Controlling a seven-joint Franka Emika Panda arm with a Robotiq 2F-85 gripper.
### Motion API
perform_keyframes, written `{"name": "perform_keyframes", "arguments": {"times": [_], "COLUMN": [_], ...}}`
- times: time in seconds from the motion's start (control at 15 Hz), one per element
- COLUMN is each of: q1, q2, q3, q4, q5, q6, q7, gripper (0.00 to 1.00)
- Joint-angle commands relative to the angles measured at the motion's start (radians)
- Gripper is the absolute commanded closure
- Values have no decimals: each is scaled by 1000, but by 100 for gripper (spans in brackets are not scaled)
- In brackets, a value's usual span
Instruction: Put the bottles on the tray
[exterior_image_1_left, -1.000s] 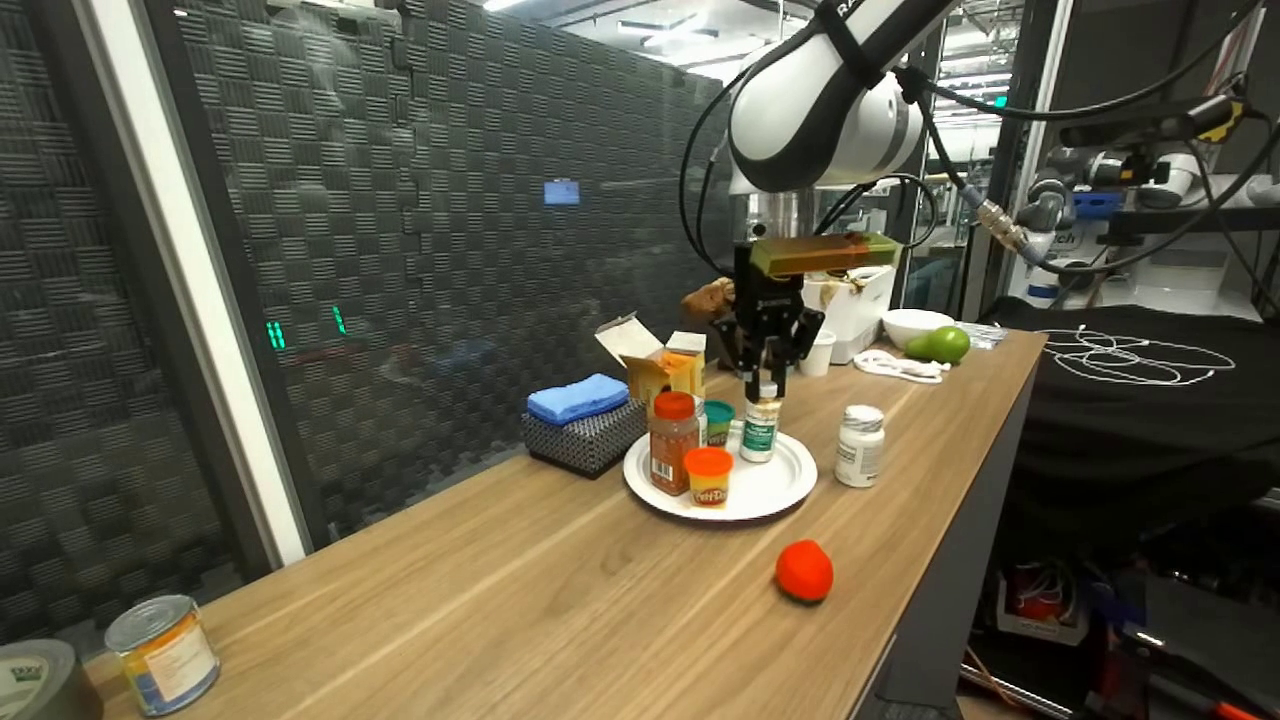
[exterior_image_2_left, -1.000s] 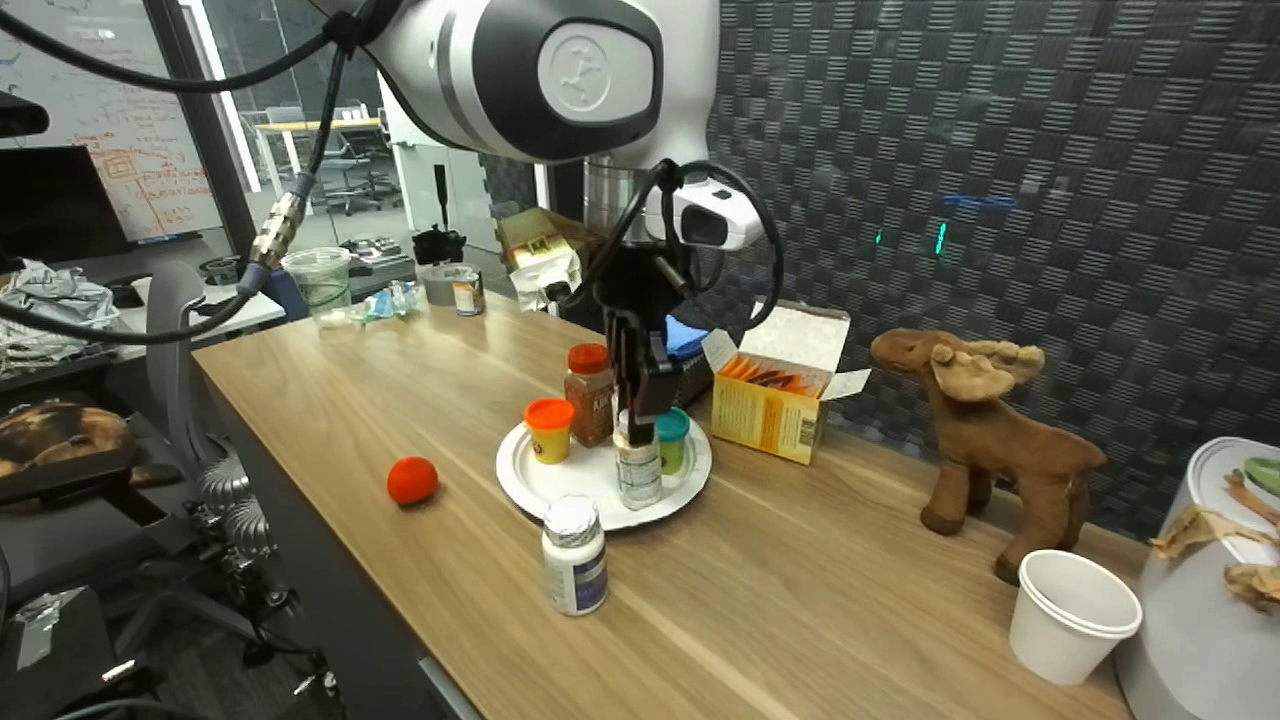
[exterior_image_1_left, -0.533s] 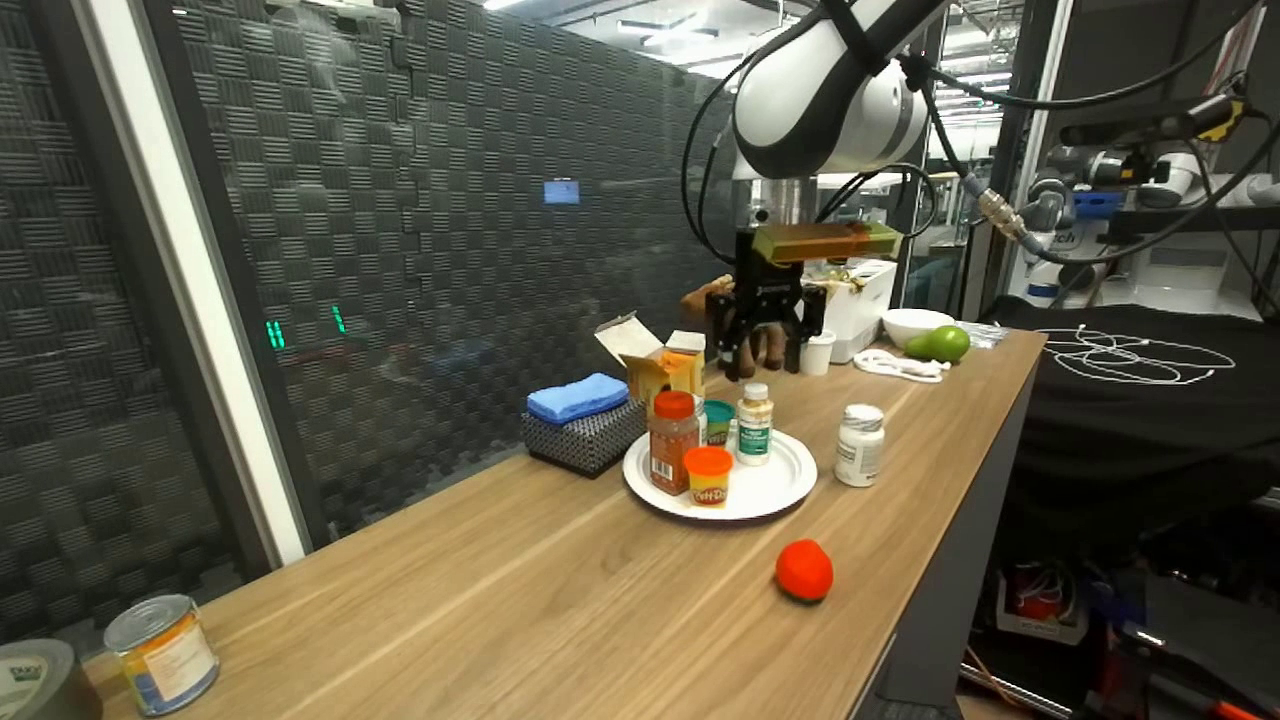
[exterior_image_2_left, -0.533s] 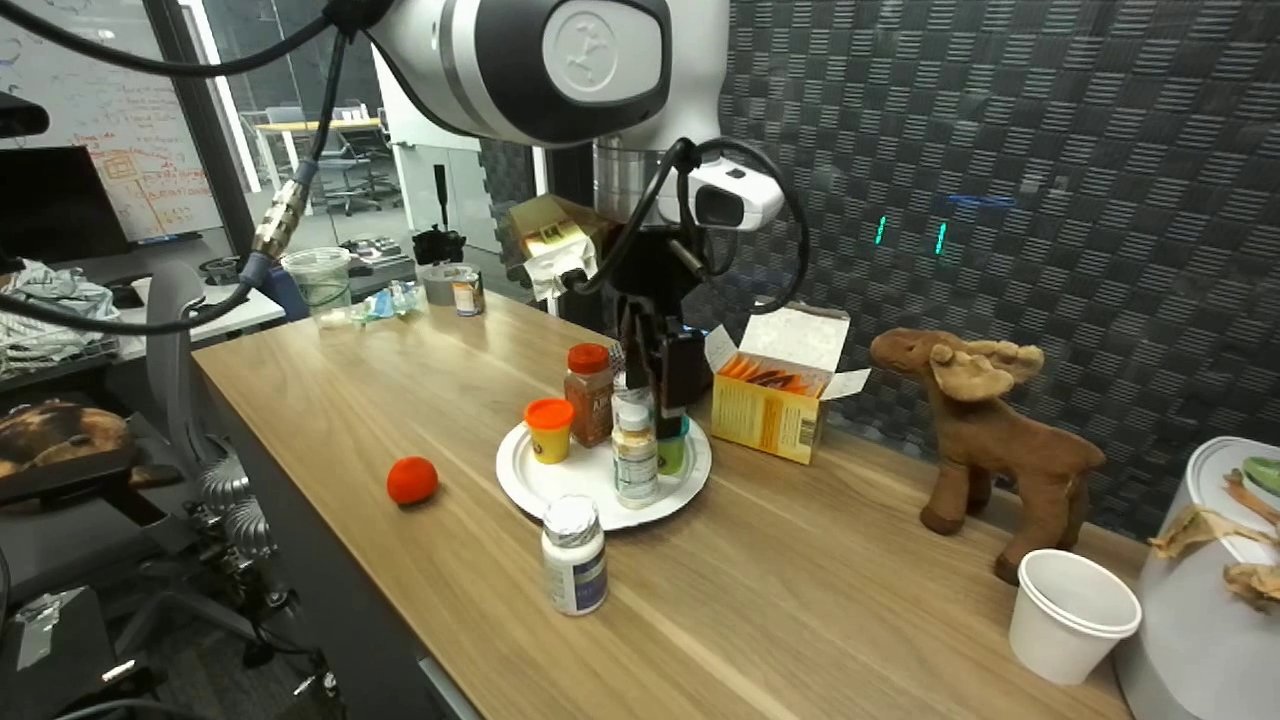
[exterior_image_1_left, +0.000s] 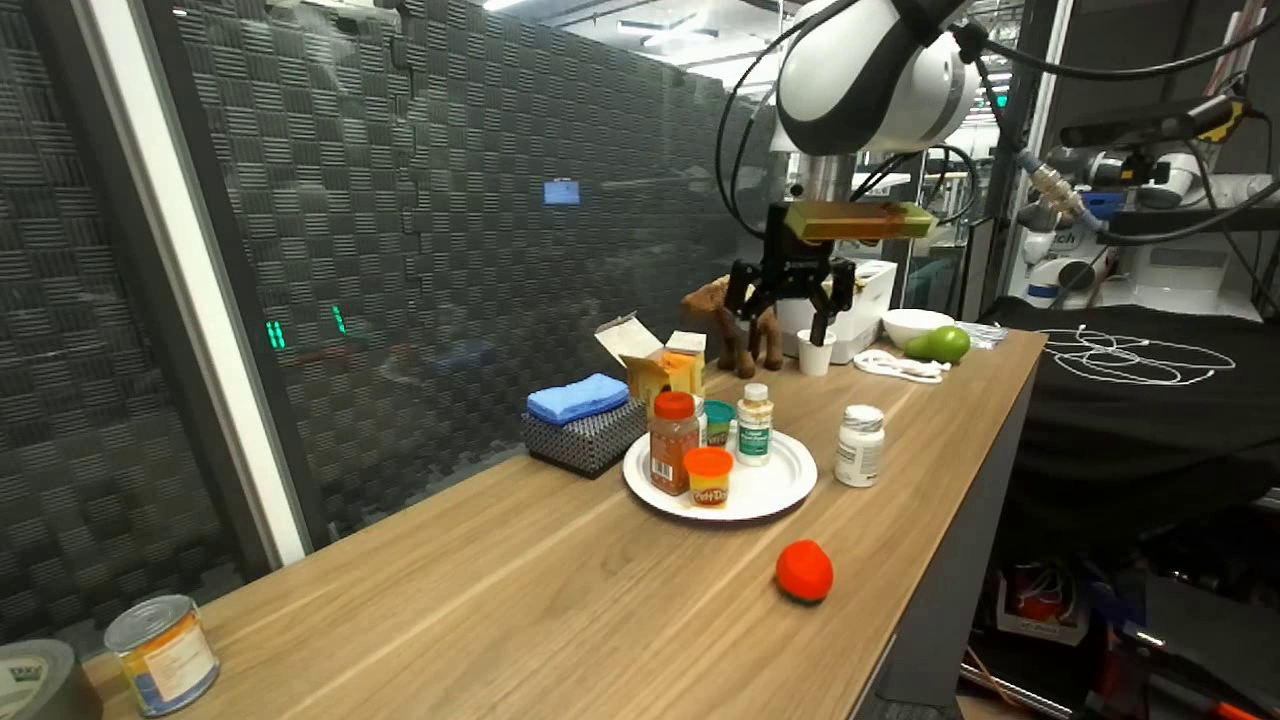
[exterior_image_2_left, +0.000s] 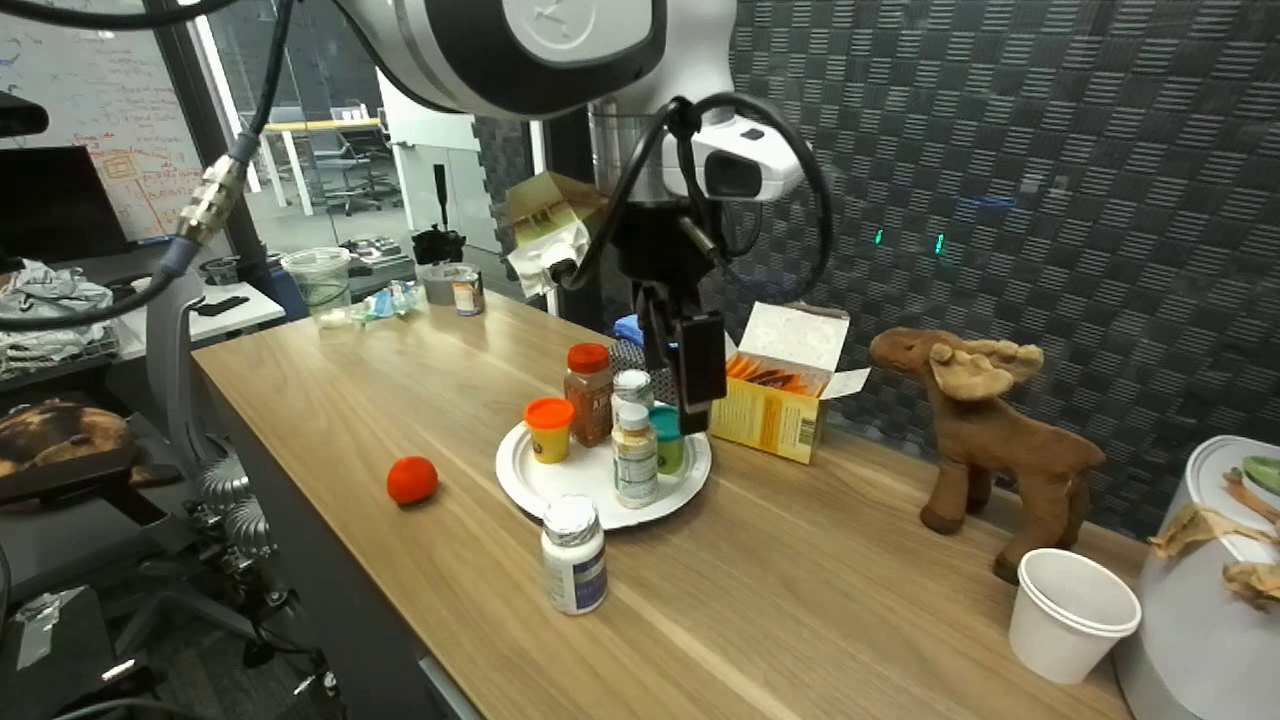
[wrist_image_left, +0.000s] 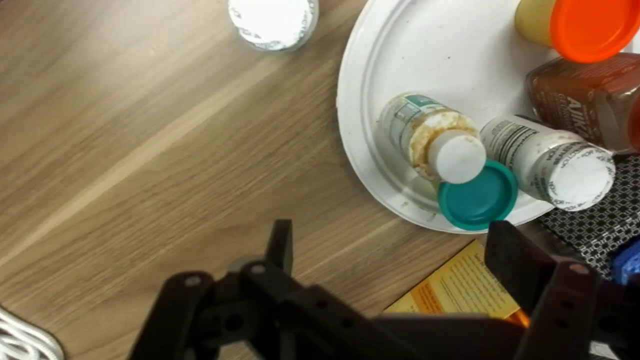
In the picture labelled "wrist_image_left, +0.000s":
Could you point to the stained white bottle green label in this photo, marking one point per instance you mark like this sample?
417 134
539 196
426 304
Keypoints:
426 133

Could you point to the yellow putty tub orange lid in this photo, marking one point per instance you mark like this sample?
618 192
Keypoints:
586 26

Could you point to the yellow cardboard box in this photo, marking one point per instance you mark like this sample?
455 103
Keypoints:
460 287

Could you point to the white bottle blue label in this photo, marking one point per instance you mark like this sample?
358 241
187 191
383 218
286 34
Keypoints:
273 21

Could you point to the white bottle black print label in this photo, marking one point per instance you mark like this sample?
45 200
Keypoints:
552 163

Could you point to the white paper plate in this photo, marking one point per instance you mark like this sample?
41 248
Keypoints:
426 61

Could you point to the brown spice bottle orange lid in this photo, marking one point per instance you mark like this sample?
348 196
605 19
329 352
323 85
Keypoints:
586 101

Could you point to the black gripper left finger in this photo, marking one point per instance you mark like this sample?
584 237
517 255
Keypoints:
280 247

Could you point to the green putty tub teal lid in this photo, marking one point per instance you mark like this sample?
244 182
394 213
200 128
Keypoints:
477 200

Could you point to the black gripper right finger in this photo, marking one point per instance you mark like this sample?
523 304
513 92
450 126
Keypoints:
526 261

